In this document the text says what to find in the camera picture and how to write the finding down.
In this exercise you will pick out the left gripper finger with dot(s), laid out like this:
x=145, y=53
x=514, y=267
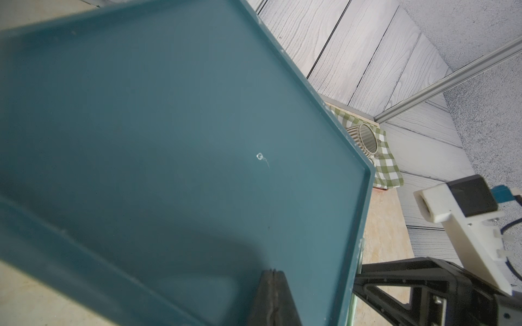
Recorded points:
x=273, y=304

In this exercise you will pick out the green checkered cloth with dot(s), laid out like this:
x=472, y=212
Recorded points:
x=387, y=175

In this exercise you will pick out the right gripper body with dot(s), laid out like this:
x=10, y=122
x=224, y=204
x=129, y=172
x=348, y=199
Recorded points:
x=446, y=294

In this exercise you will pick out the right aluminium frame post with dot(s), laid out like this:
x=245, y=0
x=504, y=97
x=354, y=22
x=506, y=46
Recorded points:
x=473, y=69

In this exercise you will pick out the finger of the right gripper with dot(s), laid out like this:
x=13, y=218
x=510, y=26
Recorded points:
x=405, y=292

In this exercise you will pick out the striped ceramic cup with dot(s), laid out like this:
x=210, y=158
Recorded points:
x=365, y=138

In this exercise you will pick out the teal and yellow drawer cabinet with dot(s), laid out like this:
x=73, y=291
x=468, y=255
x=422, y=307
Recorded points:
x=158, y=156

